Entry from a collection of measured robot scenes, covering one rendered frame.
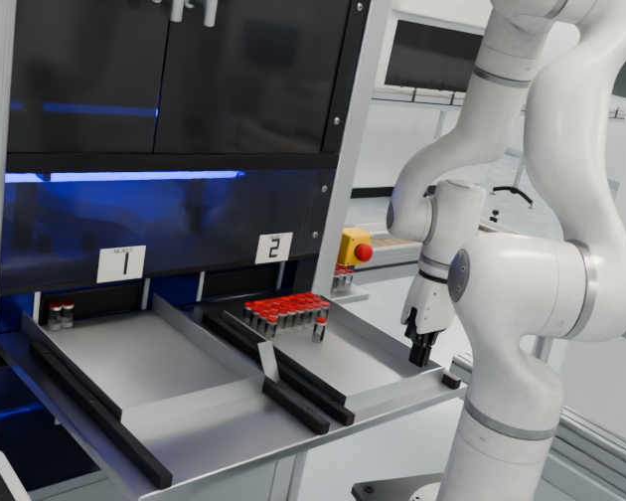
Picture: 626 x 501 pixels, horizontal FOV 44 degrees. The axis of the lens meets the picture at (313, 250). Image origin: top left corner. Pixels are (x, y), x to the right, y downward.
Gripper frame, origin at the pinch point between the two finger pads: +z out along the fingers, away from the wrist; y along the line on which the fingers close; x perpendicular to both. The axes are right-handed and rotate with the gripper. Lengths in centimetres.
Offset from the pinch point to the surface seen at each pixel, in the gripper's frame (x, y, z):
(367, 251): -31.6, -17.2, -6.5
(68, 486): -36, 46, 35
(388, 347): -11.5, -5.7, 5.2
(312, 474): -74, -65, 93
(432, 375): 2.0, -2.6, 3.8
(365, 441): -80, -97, 93
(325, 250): -35.1, -7.9, -6.2
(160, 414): -9.2, 47.5, 5.5
